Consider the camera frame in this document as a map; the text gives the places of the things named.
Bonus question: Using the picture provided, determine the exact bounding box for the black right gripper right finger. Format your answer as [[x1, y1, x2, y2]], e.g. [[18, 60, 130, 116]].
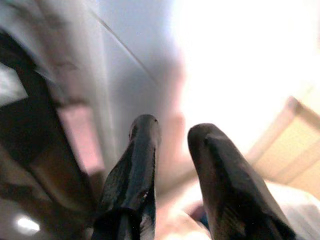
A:
[[187, 122, 298, 240]]

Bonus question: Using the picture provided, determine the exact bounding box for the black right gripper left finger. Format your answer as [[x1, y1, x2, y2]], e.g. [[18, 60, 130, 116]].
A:
[[91, 114, 162, 240]]

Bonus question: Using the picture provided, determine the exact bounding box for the dark wooden furniture frame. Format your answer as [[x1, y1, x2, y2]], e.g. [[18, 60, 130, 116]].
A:
[[0, 31, 101, 240]]

